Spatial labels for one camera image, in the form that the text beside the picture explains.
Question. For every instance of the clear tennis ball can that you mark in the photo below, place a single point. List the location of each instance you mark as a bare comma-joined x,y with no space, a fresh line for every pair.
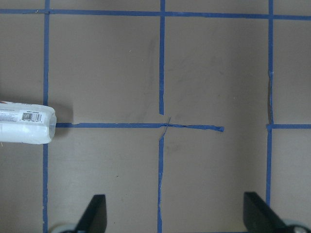
26,123

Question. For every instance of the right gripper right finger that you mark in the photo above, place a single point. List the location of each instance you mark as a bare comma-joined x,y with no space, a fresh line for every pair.
258,217

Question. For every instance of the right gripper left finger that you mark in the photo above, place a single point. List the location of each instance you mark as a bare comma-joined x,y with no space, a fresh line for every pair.
93,220

